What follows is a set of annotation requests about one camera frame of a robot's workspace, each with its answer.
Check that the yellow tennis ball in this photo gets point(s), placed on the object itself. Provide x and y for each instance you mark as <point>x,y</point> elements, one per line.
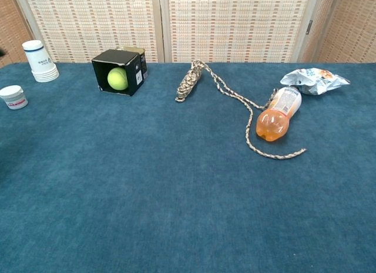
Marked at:
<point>117,78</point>

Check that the black cardboard box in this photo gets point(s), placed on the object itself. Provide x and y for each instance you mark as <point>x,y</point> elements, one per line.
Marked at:
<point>135,76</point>

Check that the blue table cloth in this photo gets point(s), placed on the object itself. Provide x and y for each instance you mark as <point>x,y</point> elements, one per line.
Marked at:
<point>176,182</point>

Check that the orange drink plastic bottle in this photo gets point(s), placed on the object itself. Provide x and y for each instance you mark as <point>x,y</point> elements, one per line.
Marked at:
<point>279,114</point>

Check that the light woven screen panel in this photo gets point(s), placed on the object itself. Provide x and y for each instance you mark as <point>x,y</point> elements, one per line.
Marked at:
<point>94,23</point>
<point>235,26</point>

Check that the crumpled white snack bag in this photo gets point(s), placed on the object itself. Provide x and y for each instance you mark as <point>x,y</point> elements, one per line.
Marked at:
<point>314,80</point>

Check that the black screen hinge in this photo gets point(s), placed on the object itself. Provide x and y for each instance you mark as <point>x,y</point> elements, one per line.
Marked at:
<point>310,27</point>

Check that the large white bottle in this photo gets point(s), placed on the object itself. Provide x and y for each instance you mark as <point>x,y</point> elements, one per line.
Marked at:
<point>41,63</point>

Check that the small white plastic jar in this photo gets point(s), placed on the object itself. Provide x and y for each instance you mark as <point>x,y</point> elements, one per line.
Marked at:
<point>14,98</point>

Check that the brown woven screen panel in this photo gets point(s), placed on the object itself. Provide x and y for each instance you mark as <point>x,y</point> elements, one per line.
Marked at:
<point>346,26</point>
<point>11,26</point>

